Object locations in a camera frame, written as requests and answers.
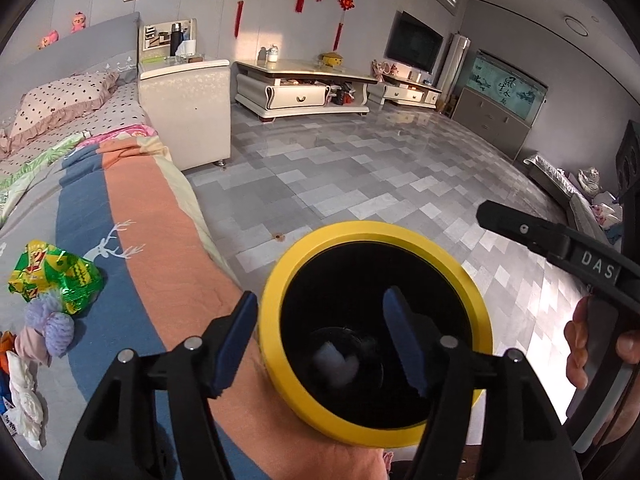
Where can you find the pink plush toy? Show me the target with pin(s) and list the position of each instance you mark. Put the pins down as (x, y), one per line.
(48, 39)
(78, 22)

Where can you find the pink printed blanket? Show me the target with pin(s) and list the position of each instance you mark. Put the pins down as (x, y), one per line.
(120, 135)

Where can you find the polka dot bed sheet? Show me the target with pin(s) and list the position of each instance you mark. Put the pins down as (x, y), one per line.
(122, 105)

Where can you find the grey sofa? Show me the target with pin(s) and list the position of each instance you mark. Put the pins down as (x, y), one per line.
(570, 190)

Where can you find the green yellow snack packet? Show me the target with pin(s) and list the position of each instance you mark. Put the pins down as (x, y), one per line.
(45, 270)

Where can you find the black cabinet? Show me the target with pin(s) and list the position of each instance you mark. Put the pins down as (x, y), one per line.
(630, 170)

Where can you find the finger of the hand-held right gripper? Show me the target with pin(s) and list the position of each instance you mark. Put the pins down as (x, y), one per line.
(520, 230)

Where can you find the yellow rimmed black bin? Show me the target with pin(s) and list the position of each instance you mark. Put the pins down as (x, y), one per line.
(372, 234)

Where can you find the pink polka dot pillow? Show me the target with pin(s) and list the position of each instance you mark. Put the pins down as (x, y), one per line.
(60, 100)

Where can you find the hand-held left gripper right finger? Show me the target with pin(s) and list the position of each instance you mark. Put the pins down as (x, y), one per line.
(406, 346)

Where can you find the small white jar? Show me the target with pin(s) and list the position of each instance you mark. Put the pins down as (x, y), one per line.
(272, 54)

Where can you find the glass fish tank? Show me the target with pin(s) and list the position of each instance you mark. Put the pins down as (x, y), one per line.
(505, 85)

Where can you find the white plush toy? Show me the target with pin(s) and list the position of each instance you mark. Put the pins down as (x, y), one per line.
(589, 182)

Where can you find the white coffee table with drawer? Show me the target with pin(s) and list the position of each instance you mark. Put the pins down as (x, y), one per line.
(295, 95)

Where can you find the green floral quilt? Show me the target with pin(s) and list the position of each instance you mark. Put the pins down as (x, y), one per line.
(30, 170)

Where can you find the white television cabinet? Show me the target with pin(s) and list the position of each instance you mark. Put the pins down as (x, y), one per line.
(410, 92)

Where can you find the white tissue pack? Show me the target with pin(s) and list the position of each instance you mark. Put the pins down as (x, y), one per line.
(187, 49)

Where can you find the pink foam net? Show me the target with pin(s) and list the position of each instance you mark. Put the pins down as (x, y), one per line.
(30, 346)

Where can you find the black thermos bottle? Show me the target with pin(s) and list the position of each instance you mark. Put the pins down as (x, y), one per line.
(175, 40)

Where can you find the white standing air conditioner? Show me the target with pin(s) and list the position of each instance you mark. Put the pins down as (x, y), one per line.
(457, 70)

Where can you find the round ceiling fixture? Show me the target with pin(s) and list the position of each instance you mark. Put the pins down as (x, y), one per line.
(576, 26)

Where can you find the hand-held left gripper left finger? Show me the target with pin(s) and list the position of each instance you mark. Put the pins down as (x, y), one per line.
(234, 346)

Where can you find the person's right hand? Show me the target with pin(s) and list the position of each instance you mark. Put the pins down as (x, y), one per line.
(577, 340)

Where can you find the grey bed headboard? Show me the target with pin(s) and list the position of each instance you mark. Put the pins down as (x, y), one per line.
(75, 45)

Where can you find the grey fish tank cabinet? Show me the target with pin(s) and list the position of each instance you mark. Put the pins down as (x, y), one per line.
(490, 120)

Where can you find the grey blue orange printed blanket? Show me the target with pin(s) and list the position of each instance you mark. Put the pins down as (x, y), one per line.
(150, 240)

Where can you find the white nightstand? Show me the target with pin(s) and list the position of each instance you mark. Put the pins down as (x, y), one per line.
(185, 110)

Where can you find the wall television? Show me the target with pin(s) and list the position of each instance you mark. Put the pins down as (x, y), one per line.
(412, 42)

